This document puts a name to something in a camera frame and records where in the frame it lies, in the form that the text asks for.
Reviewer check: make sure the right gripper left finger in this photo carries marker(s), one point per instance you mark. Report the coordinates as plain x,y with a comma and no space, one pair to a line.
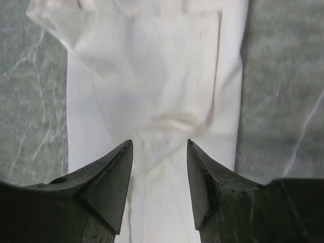
84,206

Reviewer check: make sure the white t-shirt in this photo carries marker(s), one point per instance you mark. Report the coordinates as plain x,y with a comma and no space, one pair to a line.
158,73

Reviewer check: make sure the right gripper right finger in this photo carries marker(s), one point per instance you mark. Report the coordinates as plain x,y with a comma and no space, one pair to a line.
230,208

